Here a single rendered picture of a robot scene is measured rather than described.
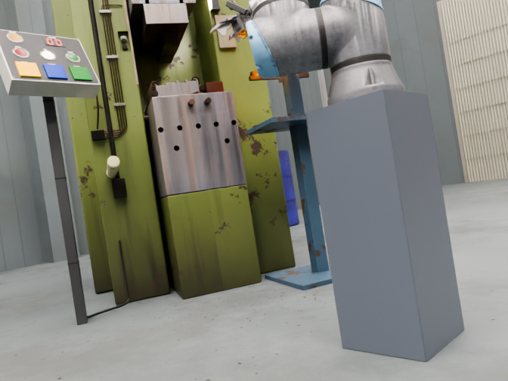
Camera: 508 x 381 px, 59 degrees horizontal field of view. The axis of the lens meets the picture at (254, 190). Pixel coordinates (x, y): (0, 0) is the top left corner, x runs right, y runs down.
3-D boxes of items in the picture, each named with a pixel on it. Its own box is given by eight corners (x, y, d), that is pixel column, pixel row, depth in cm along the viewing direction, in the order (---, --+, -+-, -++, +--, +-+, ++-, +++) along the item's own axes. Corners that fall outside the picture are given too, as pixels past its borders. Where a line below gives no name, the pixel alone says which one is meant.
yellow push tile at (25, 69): (41, 76, 170) (35, 62, 172) (20, 74, 165) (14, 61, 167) (40, 79, 171) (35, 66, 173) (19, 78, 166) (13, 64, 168)
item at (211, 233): (262, 282, 212) (247, 184, 212) (182, 299, 200) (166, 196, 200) (230, 269, 265) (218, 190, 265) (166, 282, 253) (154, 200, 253)
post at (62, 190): (87, 323, 183) (48, 62, 184) (77, 325, 182) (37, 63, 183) (88, 320, 187) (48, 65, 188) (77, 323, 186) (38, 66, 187)
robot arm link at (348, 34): (397, 49, 105) (385, -25, 105) (323, 63, 106) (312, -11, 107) (385, 66, 120) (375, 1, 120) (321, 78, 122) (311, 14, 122)
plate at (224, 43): (236, 47, 233) (231, 14, 233) (219, 48, 230) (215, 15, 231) (235, 48, 235) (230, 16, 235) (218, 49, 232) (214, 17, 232)
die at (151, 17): (188, 23, 214) (185, 3, 214) (146, 23, 207) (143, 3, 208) (175, 53, 254) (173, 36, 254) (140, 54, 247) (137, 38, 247)
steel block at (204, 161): (246, 184, 212) (232, 91, 212) (166, 195, 200) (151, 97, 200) (218, 190, 265) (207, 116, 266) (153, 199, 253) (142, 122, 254)
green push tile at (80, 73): (92, 80, 183) (86, 67, 186) (74, 78, 178) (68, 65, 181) (91, 83, 184) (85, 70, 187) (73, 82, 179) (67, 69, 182)
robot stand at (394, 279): (465, 329, 112) (427, 93, 113) (426, 362, 97) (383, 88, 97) (385, 321, 128) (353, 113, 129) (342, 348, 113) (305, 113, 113)
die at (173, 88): (199, 96, 214) (197, 78, 214) (157, 99, 207) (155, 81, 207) (185, 115, 253) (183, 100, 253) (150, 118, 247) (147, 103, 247)
